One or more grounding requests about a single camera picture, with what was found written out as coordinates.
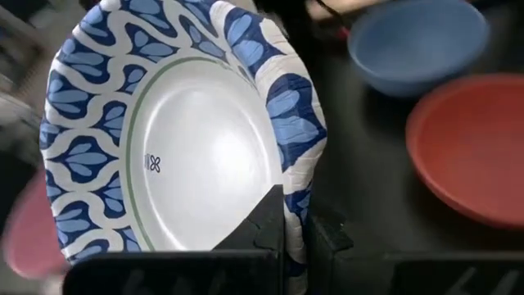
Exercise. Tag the blue patterned paper bowl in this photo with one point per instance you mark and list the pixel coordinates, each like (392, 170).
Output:
(196, 143)

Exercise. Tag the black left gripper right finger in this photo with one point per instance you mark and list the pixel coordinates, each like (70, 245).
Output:
(327, 246)

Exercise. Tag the red plastic bowl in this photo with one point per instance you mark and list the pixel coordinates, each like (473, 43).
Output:
(471, 147)

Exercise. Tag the black table mat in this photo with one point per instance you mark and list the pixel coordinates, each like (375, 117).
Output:
(368, 164)

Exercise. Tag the pink plastic bowl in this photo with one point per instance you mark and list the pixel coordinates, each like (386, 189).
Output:
(32, 237)

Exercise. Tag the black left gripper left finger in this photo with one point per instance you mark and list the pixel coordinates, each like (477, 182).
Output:
(262, 229)

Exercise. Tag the light blue plastic bowl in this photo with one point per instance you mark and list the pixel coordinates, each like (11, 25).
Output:
(417, 45)

